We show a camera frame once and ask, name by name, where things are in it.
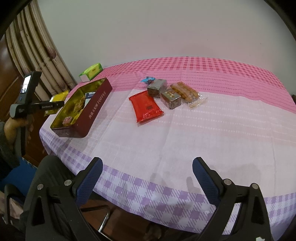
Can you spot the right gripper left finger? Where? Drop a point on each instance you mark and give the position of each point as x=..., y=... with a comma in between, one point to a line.
x=55, y=211

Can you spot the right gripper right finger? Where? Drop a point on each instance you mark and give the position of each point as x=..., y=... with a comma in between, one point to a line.
x=252, y=221

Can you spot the yellow gold snack packet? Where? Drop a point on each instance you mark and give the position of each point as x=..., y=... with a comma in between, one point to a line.
x=58, y=97

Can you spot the grey sesame cake packet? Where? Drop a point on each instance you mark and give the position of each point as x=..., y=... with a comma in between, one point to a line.
x=156, y=87

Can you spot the left hand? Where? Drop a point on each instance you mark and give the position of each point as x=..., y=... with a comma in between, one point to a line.
x=12, y=125

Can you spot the dark wooden door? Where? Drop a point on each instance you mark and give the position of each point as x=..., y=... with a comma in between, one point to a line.
x=10, y=81

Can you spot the pink wrapped candy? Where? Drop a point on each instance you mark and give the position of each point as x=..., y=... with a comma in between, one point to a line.
x=67, y=121

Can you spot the maroon toffee tin box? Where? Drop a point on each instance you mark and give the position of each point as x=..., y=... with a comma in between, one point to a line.
x=83, y=116

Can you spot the beige patterned curtain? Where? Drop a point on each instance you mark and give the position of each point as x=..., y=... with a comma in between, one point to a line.
x=32, y=49

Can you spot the navy blue cracker packet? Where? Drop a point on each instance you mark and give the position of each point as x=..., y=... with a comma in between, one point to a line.
x=88, y=96

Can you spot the green tissue box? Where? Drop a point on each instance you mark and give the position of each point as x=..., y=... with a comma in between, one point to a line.
x=91, y=72

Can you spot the red snack packet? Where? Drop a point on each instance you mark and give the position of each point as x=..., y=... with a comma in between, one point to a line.
x=145, y=107

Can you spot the blue wrapped candy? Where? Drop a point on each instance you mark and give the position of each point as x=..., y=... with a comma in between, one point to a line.
x=148, y=80

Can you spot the pink checkered tablecloth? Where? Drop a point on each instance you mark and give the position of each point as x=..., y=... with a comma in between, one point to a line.
x=245, y=130

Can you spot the clear fried twist packet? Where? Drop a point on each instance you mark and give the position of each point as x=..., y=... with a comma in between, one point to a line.
x=189, y=95

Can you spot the brown cake packet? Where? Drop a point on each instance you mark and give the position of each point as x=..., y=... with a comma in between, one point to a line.
x=170, y=98

